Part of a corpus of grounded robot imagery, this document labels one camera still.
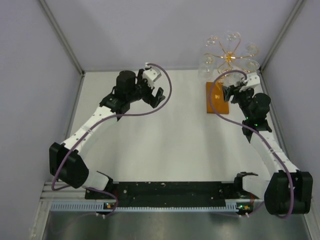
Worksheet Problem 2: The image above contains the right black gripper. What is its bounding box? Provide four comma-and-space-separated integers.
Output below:
222, 82, 253, 120

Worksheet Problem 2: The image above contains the wine glass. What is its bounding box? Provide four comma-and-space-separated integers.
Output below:
225, 30, 241, 44
198, 53, 216, 81
245, 44, 260, 57
242, 59, 260, 73
219, 72, 244, 87
204, 35, 219, 48

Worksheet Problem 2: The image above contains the gold wire glass rack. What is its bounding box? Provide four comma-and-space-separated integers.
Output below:
203, 32, 260, 74

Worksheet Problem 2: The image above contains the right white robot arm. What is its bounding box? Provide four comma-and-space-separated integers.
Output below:
222, 85, 313, 216

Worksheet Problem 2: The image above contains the grey slotted cable duct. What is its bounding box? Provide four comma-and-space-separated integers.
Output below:
49, 199, 252, 213

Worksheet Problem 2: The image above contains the right aluminium frame post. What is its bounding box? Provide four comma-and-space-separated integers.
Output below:
260, 0, 307, 73

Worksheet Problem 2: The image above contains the left aluminium frame post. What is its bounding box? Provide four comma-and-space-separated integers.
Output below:
36, 0, 85, 76

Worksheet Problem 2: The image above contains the aluminium frame post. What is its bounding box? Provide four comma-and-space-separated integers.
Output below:
260, 0, 307, 73
36, 0, 85, 76

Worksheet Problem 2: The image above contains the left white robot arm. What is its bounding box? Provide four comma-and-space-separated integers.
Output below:
49, 66, 165, 199

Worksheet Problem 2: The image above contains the orange wooden rack base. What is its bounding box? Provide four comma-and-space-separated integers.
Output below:
205, 82, 230, 115

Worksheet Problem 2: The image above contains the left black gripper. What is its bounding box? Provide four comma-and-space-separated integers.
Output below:
127, 69, 165, 108

